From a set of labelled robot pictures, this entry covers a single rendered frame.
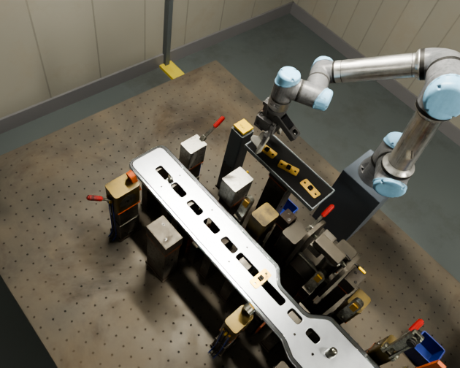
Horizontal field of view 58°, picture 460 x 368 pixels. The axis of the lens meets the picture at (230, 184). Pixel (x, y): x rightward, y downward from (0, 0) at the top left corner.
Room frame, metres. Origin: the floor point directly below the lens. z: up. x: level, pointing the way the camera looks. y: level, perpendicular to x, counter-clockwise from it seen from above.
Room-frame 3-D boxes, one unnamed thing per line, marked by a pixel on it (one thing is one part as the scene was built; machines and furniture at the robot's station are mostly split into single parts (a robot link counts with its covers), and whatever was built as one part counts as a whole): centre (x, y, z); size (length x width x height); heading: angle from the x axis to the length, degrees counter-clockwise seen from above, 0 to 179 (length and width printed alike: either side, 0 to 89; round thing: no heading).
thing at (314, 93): (1.10, -0.18, 1.49); 0.11 x 0.11 x 0.08; 85
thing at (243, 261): (0.67, -0.14, 0.84); 0.12 x 0.05 x 0.29; 146
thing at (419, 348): (0.64, -0.98, 0.74); 0.11 x 0.10 x 0.09; 56
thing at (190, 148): (1.10, 0.19, 0.88); 0.12 x 0.07 x 0.36; 146
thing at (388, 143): (1.18, -0.58, 1.27); 0.13 x 0.12 x 0.14; 175
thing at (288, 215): (0.86, -0.25, 0.90); 0.05 x 0.05 x 0.40; 56
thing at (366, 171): (1.19, -0.58, 1.15); 0.15 x 0.15 x 0.10
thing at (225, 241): (0.74, -0.03, 0.84); 0.12 x 0.05 x 0.29; 146
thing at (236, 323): (0.44, -0.15, 0.87); 0.12 x 0.07 x 0.35; 146
